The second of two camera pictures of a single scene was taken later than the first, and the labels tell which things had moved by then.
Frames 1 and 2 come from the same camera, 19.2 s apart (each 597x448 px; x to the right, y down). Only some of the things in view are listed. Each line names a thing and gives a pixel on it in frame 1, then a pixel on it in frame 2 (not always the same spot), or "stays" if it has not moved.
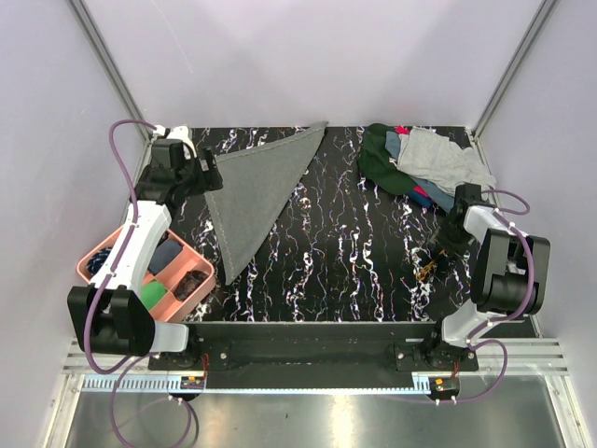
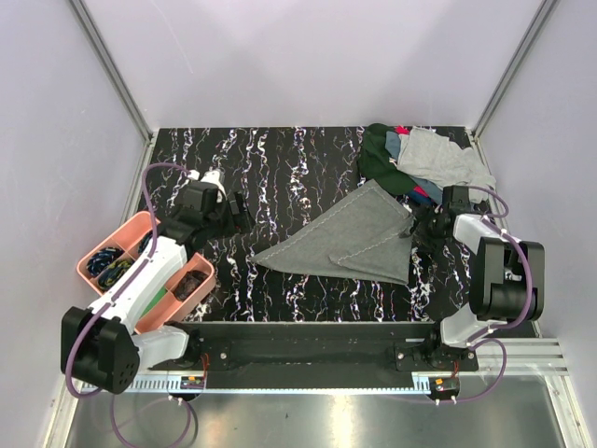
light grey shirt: [430, 157] stays
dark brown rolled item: [190, 280] stays
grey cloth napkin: [255, 182] -> [363, 234]
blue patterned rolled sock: [96, 261] stays
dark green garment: [376, 163] stays
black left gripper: [210, 179] -> [241, 221]
